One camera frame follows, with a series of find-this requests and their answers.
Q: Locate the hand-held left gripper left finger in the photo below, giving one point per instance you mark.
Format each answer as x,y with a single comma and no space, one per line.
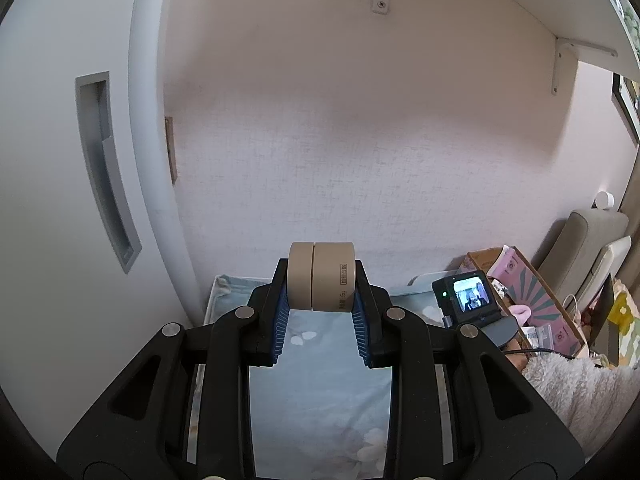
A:
281,327

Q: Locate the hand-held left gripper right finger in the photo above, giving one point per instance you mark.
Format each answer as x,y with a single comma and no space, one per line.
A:
361,330

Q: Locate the narrow beige tape roll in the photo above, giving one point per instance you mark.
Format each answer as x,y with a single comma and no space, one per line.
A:
300,275

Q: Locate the person's right forearm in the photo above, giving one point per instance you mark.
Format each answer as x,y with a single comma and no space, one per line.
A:
580,400

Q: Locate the person's right hand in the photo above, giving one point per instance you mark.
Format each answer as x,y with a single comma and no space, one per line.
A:
512,347

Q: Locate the pink teal cardboard box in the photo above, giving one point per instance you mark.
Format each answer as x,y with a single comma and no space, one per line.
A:
545,300

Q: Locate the clear plastic packet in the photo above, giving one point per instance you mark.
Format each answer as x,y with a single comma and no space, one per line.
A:
539,336

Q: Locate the grey padded headboard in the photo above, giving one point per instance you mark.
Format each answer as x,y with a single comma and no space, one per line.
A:
575,240

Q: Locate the black laptop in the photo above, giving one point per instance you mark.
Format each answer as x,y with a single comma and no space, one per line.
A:
601,325

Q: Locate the white cushion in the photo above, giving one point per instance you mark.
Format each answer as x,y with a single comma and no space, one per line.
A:
607,265

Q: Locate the yellow floral blanket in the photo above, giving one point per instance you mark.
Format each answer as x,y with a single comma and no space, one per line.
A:
625,310

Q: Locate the beige curtain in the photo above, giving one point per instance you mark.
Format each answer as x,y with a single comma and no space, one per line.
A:
631,185

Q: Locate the white sliding door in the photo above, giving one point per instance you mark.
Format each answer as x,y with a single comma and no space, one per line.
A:
55,210

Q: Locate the round white wall device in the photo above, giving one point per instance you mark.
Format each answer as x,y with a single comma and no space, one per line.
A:
604,201

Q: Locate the wooden wall plate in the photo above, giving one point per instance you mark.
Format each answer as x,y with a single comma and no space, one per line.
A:
171,152

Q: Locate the dark picture frame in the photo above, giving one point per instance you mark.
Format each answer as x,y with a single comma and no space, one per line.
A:
626,102

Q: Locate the large white shelf bracket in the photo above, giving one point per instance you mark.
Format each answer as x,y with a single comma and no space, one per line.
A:
565,60

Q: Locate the white wall shelf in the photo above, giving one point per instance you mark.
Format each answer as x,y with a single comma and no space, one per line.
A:
550,0

